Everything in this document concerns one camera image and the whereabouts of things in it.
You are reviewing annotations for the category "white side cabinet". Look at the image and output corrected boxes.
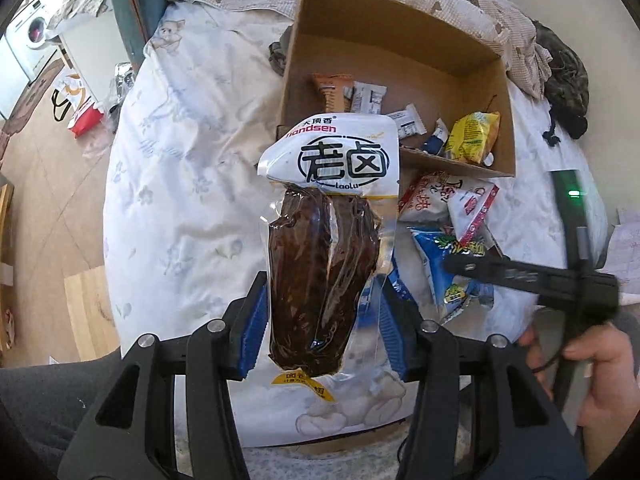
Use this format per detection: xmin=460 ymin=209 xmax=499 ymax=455
xmin=60 ymin=15 xmax=131 ymax=73

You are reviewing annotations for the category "blue white packet yellow lettering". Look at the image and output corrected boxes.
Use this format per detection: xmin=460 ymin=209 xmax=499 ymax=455
xmin=410 ymin=227 xmax=496 ymax=322

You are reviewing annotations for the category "printed bed sheet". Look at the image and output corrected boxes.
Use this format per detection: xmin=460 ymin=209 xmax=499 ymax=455
xmin=102 ymin=2 xmax=608 ymax=446

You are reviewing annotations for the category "white washing machine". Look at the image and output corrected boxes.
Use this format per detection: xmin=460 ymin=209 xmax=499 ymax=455
xmin=2 ymin=0 xmax=63 ymax=83

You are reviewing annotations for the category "brown cardboard box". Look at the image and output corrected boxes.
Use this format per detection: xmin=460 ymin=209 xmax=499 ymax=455
xmin=275 ymin=0 xmax=517 ymax=179

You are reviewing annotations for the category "white kitchen cabinet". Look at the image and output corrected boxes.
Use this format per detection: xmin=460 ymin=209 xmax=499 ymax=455
xmin=0 ymin=35 xmax=31 ymax=121

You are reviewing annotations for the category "small white snack packet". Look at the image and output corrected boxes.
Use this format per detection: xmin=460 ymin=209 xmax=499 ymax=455
xmin=385 ymin=103 xmax=428 ymax=140

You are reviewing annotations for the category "blue white tube packet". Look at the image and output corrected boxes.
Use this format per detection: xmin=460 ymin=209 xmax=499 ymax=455
xmin=425 ymin=119 xmax=451 ymax=155

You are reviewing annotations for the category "teal chair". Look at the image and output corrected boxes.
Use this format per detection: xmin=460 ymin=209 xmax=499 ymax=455
xmin=102 ymin=0 xmax=188 ymax=76

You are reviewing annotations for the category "wooden stool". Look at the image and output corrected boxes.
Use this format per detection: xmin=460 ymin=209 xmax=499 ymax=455
xmin=64 ymin=265 xmax=121 ymax=361

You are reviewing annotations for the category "orange snack packet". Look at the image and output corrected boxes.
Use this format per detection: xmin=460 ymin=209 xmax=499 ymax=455
xmin=310 ymin=72 xmax=356 ymax=113

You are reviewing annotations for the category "white packet with red border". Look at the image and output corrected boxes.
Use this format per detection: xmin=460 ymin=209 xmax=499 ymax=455
xmin=447 ymin=182 xmax=501 ymax=248

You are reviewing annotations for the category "clear plastic bag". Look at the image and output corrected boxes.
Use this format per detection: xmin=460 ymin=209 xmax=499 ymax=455
xmin=107 ymin=62 xmax=136 ymax=131

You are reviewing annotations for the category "white red shopping bag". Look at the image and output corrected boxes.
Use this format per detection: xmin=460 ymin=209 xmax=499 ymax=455
xmin=51 ymin=70 xmax=106 ymax=139

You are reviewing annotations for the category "yellow green snack packet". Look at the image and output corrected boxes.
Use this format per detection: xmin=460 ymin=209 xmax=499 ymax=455
xmin=444 ymin=111 xmax=502 ymax=165

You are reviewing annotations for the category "olive cloth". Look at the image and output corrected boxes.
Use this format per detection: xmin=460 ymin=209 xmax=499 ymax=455
xmin=268 ymin=27 xmax=296 ymax=78

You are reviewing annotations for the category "black cloth with strap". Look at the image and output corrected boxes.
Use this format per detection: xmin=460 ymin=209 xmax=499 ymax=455
xmin=542 ymin=105 xmax=590 ymax=148

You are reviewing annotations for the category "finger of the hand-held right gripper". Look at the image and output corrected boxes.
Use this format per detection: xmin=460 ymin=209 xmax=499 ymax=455
xmin=442 ymin=255 xmax=551 ymax=291

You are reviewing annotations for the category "camouflage cloth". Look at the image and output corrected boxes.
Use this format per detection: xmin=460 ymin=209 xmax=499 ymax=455
xmin=532 ymin=20 xmax=591 ymax=121

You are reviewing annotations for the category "person's right hand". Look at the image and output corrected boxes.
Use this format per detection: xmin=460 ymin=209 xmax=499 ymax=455
xmin=520 ymin=320 xmax=640 ymax=431

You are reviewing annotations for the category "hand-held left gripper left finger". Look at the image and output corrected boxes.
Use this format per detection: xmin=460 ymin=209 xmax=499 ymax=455
xmin=57 ymin=270 xmax=271 ymax=480

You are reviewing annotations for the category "brown patterned rug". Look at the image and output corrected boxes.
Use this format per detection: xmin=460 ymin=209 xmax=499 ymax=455
xmin=0 ymin=60 xmax=66 ymax=161

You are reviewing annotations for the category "grey white snack packet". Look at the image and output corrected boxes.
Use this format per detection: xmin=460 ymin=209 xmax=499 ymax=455
xmin=350 ymin=81 xmax=388 ymax=115

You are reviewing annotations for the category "person's left trouser leg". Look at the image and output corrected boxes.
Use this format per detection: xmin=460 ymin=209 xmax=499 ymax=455
xmin=0 ymin=347 xmax=176 ymax=471

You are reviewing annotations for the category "white packet with red print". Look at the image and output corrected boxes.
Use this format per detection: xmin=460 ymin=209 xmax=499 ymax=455
xmin=400 ymin=170 xmax=468 ymax=223

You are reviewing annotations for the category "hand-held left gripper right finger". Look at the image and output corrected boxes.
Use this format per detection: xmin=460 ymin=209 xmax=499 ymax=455
xmin=377 ymin=280 xmax=588 ymax=480

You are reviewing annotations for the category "blue white snack packet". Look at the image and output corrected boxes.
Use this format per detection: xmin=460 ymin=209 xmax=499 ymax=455
xmin=360 ymin=260 xmax=417 ymax=311

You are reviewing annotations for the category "dark braised meat packet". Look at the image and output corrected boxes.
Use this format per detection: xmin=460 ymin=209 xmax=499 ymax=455
xmin=257 ymin=112 xmax=401 ymax=403

